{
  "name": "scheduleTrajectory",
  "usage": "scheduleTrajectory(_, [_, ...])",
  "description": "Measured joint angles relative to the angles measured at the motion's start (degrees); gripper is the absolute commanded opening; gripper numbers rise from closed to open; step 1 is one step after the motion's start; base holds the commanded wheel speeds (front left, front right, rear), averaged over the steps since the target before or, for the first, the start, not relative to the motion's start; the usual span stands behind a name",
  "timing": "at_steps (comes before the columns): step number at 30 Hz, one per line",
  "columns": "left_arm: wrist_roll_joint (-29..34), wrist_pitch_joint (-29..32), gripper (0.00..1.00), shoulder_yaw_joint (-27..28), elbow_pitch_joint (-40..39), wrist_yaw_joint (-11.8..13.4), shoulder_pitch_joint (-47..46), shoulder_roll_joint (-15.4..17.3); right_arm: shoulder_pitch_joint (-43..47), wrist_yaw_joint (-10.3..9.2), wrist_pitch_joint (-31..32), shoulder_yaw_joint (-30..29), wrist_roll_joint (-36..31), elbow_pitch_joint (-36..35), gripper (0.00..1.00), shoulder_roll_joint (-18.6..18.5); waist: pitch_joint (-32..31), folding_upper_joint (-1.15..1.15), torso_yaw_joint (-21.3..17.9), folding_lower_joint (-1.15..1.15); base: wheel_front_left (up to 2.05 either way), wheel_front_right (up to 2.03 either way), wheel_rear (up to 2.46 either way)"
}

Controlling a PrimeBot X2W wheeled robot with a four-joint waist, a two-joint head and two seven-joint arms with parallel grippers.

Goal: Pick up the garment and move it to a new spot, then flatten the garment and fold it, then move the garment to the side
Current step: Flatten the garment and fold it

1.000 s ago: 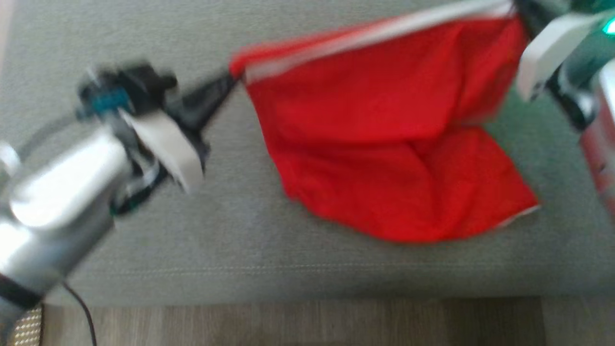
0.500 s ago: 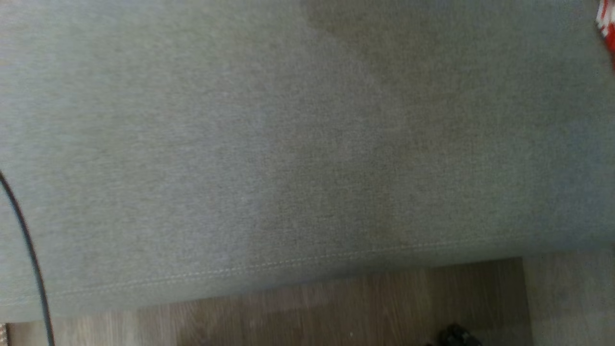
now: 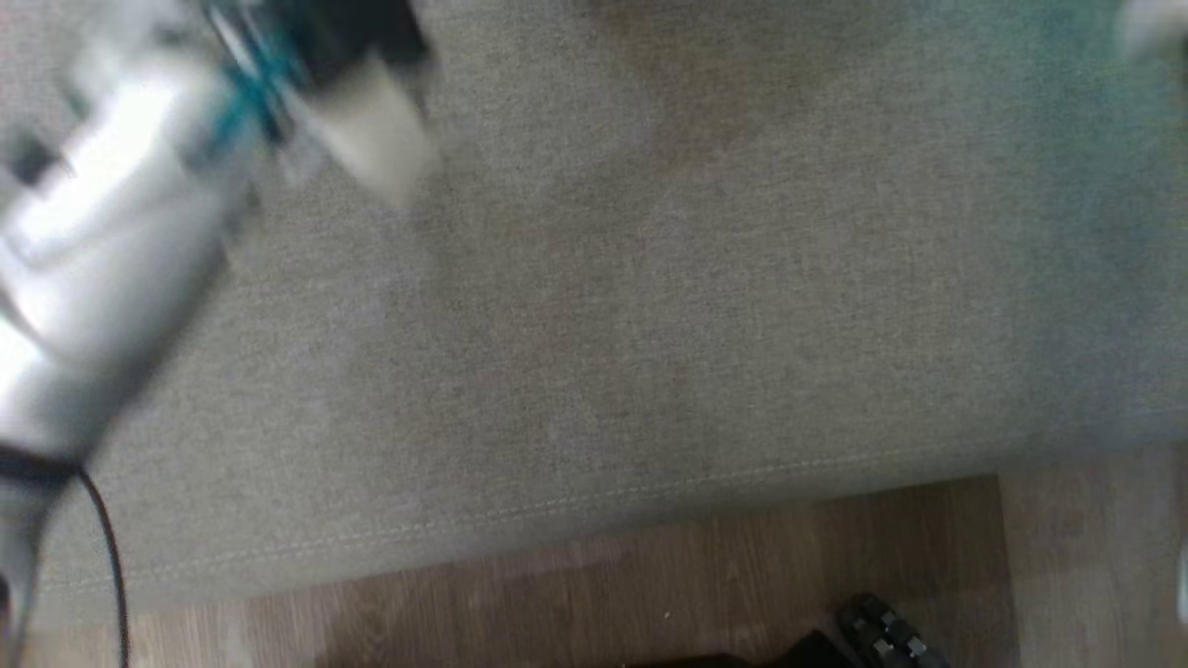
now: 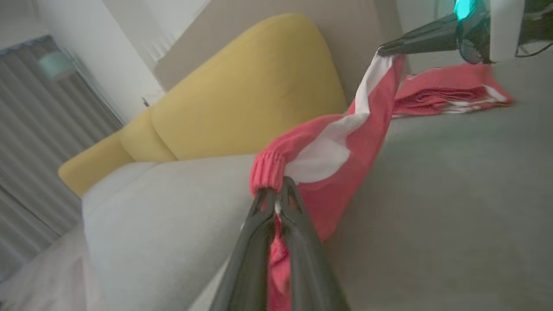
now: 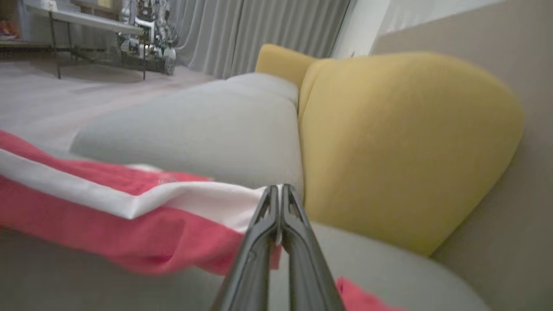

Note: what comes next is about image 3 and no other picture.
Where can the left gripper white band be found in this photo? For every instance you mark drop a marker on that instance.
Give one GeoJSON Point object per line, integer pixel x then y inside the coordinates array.
{"type": "Point", "coordinates": [376, 125]}

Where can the grey fabric sofa cushion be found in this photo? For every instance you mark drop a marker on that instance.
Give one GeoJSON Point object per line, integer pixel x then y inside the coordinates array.
{"type": "Point", "coordinates": [650, 325]}

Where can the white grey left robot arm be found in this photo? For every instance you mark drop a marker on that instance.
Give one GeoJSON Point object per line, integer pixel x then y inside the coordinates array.
{"type": "Point", "coordinates": [102, 250]}

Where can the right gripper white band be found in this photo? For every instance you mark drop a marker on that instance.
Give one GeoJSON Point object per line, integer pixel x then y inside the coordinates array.
{"type": "Point", "coordinates": [1155, 23]}

